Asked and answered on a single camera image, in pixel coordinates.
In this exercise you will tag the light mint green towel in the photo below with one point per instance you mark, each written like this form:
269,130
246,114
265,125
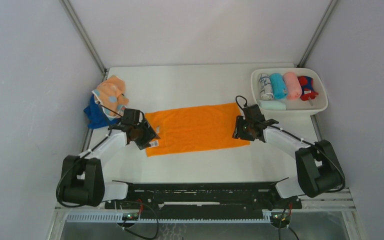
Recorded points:
272,105

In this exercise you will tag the pink rolled towel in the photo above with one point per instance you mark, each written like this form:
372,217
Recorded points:
293,86

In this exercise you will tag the orange towel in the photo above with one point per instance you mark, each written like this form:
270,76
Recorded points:
194,129

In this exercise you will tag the right corner aluminium post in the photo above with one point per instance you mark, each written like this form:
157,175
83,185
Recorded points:
327,15

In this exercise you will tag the left corner aluminium post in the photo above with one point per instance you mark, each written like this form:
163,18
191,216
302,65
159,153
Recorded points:
83,34

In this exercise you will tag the corner aluminium post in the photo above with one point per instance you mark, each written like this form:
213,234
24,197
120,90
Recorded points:
83,34
327,15

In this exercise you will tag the red blue rolled towel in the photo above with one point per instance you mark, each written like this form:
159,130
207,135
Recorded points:
308,91

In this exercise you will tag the white patterned rolled towel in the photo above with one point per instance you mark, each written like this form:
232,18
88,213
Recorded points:
266,89

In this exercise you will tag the peach patterned towel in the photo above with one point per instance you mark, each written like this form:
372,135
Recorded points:
110,95

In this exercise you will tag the white plastic basket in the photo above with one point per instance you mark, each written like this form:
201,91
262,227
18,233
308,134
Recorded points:
294,107

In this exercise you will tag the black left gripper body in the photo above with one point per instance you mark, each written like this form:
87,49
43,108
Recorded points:
144,134

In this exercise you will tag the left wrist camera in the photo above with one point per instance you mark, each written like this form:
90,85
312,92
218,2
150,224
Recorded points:
132,117

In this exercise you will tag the aluminium frame rail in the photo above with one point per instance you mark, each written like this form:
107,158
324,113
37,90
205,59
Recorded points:
340,201

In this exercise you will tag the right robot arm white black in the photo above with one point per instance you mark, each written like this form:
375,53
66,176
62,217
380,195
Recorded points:
317,167

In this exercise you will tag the cyan rolled towel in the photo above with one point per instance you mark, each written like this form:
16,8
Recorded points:
278,86

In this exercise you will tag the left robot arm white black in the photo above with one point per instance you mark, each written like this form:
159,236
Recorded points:
82,181

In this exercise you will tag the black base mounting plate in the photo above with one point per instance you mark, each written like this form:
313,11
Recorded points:
246,200

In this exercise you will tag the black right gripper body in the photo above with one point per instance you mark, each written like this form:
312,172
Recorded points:
243,130

